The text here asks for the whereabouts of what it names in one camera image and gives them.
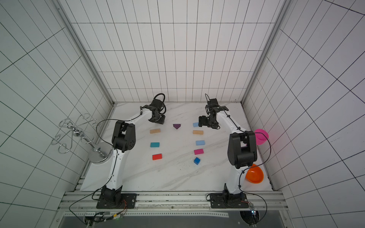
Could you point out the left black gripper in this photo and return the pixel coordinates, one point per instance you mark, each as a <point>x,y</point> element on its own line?
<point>161,121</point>

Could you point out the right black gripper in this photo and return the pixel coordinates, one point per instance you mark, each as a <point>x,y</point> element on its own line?
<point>206,121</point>

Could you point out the natural wood block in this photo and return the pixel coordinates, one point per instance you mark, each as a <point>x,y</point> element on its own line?
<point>198,132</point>
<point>154,131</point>

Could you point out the teal block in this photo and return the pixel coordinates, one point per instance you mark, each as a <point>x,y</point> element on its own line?
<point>155,145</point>

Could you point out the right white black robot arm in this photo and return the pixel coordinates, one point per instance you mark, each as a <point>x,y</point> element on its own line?
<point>241,153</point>

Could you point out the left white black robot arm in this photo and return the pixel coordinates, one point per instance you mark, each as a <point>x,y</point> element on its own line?
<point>123,140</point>

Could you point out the magenta block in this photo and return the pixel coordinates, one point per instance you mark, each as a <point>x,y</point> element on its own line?
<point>199,151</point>

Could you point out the red block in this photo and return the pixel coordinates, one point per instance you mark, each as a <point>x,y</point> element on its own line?
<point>157,157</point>

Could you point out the dark blue cube block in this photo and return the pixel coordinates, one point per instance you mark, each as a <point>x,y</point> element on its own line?
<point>197,161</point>

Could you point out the pink plastic goblet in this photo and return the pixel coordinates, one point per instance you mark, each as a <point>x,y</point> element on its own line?
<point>261,136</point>

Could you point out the chrome cup holder rack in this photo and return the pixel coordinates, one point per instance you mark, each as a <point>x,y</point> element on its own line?
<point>99,152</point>

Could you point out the orange plastic bowl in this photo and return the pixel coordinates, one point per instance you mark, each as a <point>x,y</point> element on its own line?
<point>255,174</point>

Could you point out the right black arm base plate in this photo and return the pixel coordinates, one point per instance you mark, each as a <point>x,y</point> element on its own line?
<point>226,200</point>

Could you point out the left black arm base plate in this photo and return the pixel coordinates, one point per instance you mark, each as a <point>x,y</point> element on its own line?
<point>129,201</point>

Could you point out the aluminium mounting rail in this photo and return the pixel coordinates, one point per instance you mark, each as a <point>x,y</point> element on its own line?
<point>172,201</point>

